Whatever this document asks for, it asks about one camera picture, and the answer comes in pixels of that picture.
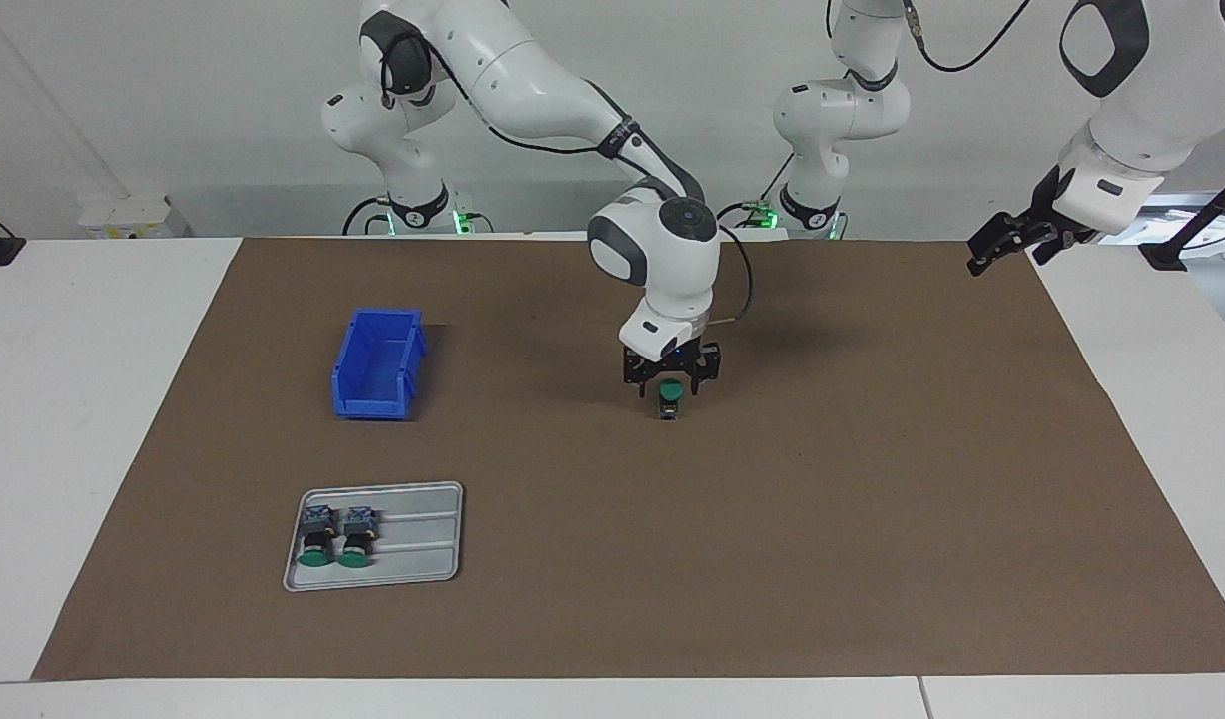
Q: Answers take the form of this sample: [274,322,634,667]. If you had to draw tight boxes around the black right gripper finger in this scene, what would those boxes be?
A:
[687,345,723,397]
[624,352,663,398]

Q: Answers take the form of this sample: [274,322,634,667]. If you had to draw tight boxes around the white plastic packaging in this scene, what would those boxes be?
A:
[1101,195,1225,271]

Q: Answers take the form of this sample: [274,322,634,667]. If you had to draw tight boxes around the brown paper table mat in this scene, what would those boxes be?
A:
[31,236,1225,682]

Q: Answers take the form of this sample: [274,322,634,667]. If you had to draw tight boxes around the blue plastic storage bin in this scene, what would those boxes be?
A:
[331,308,429,421]

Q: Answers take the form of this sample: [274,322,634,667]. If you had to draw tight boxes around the silver metal tray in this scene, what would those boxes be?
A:
[281,481,465,594]

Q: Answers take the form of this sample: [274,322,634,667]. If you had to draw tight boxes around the white power strip box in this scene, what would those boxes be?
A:
[78,195,189,239]

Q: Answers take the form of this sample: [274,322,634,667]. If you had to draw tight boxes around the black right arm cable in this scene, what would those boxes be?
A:
[377,30,755,326]

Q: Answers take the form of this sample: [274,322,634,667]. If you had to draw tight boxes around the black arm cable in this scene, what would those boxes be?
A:
[377,30,755,326]
[900,0,1034,74]

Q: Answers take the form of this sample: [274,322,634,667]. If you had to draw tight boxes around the black camera stand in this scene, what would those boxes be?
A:
[1139,165,1225,273]

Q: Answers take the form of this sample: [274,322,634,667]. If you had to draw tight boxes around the black left base cable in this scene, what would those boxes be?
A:
[710,155,795,229]

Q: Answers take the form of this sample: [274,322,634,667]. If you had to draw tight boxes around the black base cable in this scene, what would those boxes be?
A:
[342,195,395,237]
[710,155,795,229]

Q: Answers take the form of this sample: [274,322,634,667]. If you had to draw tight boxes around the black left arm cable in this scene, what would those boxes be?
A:
[900,0,1034,74]

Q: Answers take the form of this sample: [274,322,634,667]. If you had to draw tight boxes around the black right base cable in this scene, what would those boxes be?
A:
[342,195,395,237]

